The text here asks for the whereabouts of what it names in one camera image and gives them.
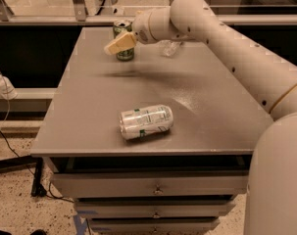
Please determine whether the bottom grey drawer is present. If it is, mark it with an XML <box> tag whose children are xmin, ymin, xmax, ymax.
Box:
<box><xmin>89</xmin><ymin>217</ymin><xmax>220</xmax><ymax>233</ymax></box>

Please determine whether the grey drawer cabinet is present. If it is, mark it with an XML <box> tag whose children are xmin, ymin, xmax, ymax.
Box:
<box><xmin>31</xmin><ymin>27</ymin><xmax>272</xmax><ymax>235</ymax></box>

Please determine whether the white 7up can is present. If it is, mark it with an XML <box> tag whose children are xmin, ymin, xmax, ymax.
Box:
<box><xmin>120</xmin><ymin>105</ymin><xmax>173</xmax><ymax>140</ymax></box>

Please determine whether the green soda can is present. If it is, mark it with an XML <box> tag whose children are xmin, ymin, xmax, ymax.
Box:
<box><xmin>113</xmin><ymin>20</ymin><xmax>134</xmax><ymax>62</ymax></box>

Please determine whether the clear plastic water bottle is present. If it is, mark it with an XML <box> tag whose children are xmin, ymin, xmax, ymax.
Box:
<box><xmin>159</xmin><ymin>40</ymin><xmax>181</xmax><ymax>57</ymax></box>

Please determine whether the black floor cable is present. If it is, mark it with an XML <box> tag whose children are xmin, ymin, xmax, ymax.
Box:
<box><xmin>0</xmin><ymin>119</ymin><xmax>74</xmax><ymax>204</ymax></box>

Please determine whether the white power plug adapter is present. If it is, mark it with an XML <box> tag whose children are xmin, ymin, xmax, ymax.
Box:
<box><xmin>0</xmin><ymin>73</ymin><xmax>18</xmax><ymax>100</ymax></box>

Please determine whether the black metal stand leg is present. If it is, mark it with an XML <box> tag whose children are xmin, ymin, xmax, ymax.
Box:
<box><xmin>0</xmin><ymin>156</ymin><xmax>47</xmax><ymax>198</ymax></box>

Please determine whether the top grey drawer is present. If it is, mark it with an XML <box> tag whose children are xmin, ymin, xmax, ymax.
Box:
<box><xmin>52</xmin><ymin>172</ymin><xmax>248</xmax><ymax>198</ymax></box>

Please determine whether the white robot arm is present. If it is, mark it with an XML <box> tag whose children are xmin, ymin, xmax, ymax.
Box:
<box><xmin>105</xmin><ymin>0</ymin><xmax>297</xmax><ymax>235</ymax></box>

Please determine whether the metal window rail frame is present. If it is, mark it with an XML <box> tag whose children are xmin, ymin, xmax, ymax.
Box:
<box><xmin>0</xmin><ymin>0</ymin><xmax>297</xmax><ymax>25</ymax></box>

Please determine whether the grey drawer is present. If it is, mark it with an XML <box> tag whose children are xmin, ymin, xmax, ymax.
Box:
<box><xmin>52</xmin><ymin>172</ymin><xmax>248</xmax><ymax>198</ymax></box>
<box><xmin>75</xmin><ymin>200</ymin><xmax>235</xmax><ymax>218</ymax></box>
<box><xmin>89</xmin><ymin>217</ymin><xmax>220</xmax><ymax>233</ymax></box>

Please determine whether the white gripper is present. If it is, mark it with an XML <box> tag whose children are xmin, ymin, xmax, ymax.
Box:
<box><xmin>104</xmin><ymin>7</ymin><xmax>172</xmax><ymax>55</ymax></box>

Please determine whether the middle grey drawer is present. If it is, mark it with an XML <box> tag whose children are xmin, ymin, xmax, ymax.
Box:
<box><xmin>75</xmin><ymin>200</ymin><xmax>235</xmax><ymax>218</ymax></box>

